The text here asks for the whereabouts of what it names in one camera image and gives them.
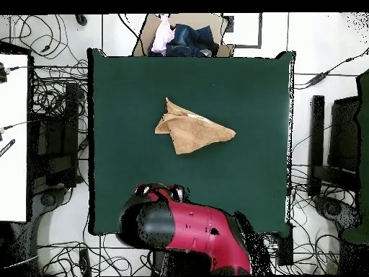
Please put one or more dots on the dark round floor stand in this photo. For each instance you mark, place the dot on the dark round floor stand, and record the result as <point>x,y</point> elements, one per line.
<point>334,209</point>
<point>49,199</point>

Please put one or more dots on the black upright bar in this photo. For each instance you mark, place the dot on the black upright bar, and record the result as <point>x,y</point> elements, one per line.
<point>317,138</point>

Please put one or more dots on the brown cardboard box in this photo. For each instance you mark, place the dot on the brown cardboard box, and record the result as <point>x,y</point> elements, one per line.
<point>147,34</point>

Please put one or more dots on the tan terry towel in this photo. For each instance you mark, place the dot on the tan terry towel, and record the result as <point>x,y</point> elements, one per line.
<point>193,135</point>

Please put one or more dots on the black power strip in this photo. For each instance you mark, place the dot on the black power strip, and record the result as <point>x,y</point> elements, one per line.
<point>285,248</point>
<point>85,261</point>

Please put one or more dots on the green hanging cloth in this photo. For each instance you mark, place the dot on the green hanging cloth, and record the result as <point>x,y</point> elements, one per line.
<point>363,144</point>

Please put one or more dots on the black oval device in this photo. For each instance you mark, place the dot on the black oval device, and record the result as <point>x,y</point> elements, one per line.
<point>81,19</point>

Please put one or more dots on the blue denim jeans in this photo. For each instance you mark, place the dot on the blue denim jeans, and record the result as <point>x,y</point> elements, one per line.
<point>190,40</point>

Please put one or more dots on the black flat strip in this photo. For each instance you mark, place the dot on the black flat strip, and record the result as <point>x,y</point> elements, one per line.
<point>7,147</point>

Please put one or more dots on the white desk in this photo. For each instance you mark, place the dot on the white desk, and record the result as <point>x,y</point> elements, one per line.
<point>13,138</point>

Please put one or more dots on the black equipment stand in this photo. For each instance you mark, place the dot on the black equipment stand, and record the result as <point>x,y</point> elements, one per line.
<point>57,144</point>

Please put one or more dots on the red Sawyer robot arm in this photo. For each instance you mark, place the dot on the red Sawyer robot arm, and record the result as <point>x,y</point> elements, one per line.
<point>201,230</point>

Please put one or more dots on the dark green table cloth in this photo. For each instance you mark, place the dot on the dark green table cloth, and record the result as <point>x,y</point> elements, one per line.
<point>144,86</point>

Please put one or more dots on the small black desk device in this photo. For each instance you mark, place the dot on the small black desk device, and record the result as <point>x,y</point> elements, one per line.
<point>3,75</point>

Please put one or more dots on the pale pink garment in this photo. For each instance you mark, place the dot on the pale pink garment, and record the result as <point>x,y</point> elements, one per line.
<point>161,37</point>

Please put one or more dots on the black flat case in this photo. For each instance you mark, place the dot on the black flat case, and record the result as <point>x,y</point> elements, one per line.
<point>344,135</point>

